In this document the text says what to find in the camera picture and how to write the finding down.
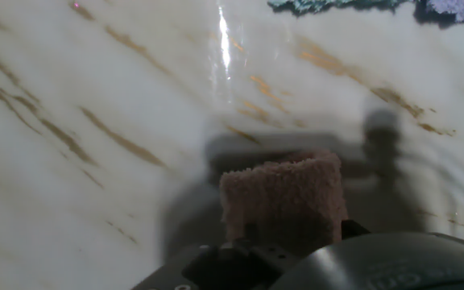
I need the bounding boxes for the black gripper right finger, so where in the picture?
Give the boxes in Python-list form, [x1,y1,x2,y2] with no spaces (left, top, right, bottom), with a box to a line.
[339,219,372,241]

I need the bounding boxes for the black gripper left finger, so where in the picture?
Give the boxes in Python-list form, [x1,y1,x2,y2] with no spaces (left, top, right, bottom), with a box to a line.
[181,240,297,290]

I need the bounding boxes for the small pink cloth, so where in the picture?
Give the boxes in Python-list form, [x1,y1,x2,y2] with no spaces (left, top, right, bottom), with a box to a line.
[218,149,349,253]

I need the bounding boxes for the teal cloth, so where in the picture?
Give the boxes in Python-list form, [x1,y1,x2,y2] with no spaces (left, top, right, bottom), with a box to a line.
[267,0,412,16]

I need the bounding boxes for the purple cloth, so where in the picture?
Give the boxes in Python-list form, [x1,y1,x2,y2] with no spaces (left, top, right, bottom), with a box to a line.
[413,0,464,27]

